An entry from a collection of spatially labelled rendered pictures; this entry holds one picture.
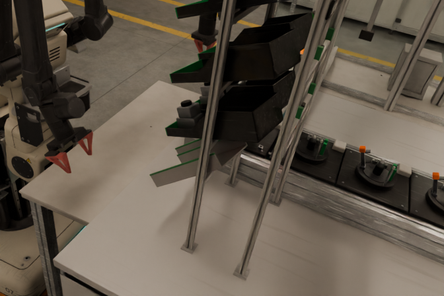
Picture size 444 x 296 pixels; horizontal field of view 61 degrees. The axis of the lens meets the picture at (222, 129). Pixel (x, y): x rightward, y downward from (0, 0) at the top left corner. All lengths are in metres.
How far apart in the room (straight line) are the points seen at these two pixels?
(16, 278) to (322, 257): 1.25
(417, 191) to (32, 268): 1.56
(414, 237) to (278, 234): 0.44
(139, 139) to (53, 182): 0.37
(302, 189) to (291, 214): 0.09
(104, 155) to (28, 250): 0.67
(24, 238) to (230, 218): 1.06
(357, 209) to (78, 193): 0.92
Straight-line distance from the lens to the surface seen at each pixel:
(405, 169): 1.55
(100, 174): 1.39
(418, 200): 1.48
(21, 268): 1.91
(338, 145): 1.52
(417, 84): 2.42
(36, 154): 1.59
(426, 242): 1.42
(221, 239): 1.22
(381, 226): 1.39
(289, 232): 1.30
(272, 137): 1.48
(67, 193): 1.34
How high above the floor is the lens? 1.80
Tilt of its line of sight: 35 degrees down
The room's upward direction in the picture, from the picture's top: 11 degrees clockwise
